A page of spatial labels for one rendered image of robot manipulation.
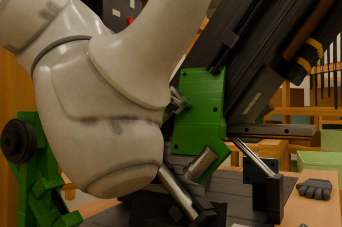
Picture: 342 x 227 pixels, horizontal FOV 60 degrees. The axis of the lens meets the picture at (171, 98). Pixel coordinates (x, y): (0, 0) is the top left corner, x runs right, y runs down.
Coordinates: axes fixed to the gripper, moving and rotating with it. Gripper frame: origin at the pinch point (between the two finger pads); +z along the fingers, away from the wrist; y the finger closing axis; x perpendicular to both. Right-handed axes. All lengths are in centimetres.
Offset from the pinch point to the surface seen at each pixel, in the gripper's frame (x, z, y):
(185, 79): -5.2, 4.4, 4.0
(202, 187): 7.7, 6.6, -17.6
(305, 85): -180, 858, 243
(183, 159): 7.5, 6.5, -9.9
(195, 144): 2.7, 4.5, -10.0
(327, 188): -12, 53, -31
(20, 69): 18.0, -19.6, 19.9
